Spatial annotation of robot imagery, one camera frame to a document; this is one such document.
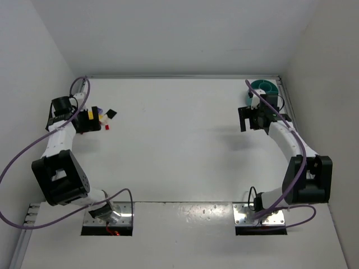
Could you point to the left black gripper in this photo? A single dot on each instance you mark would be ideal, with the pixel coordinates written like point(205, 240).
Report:
point(91, 122)

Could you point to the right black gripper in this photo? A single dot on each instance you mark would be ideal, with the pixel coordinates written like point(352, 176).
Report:
point(246, 118)

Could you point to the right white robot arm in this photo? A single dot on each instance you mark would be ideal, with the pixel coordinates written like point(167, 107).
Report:
point(308, 177)

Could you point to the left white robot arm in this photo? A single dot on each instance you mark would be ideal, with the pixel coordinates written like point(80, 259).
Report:
point(60, 176)

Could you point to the yellow lego brick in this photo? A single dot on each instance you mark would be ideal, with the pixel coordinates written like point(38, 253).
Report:
point(90, 115)

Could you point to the white lego brick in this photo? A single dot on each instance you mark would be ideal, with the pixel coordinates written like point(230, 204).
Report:
point(103, 119)

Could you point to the black lego plate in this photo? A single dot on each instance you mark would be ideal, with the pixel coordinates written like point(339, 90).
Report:
point(111, 113)

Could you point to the teal divided round container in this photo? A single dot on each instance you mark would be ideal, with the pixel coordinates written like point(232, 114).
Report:
point(262, 87)

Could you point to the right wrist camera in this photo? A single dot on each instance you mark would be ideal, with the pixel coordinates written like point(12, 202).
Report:
point(254, 102)

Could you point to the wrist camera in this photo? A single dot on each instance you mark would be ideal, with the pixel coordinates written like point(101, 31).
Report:
point(254, 102)
point(80, 97)

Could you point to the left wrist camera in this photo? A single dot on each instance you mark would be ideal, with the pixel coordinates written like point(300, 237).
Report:
point(80, 97)

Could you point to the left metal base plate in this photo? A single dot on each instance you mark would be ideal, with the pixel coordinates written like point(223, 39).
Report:
point(114, 214)

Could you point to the metal base plate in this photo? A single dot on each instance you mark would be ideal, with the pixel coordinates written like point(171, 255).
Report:
point(114, 214)
point(244, 217)

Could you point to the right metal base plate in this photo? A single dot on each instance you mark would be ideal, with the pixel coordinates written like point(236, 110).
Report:
point(244, 217)

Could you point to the aluminium frame rail left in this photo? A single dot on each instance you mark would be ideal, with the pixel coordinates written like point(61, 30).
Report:
point(25, 235)

